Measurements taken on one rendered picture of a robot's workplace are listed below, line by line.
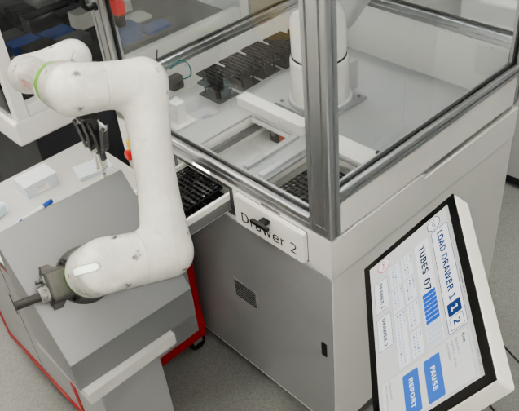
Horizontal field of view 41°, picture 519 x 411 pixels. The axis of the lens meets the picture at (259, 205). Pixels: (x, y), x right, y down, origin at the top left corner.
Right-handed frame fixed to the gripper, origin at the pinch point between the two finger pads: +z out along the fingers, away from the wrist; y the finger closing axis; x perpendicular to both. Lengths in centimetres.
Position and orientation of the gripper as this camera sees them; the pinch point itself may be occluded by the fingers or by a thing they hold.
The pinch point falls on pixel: (99, 158)
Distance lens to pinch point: 225.0
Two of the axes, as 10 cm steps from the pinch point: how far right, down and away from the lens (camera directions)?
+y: -8.5, -2.7, 4.5
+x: -5.2, 5.7, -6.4
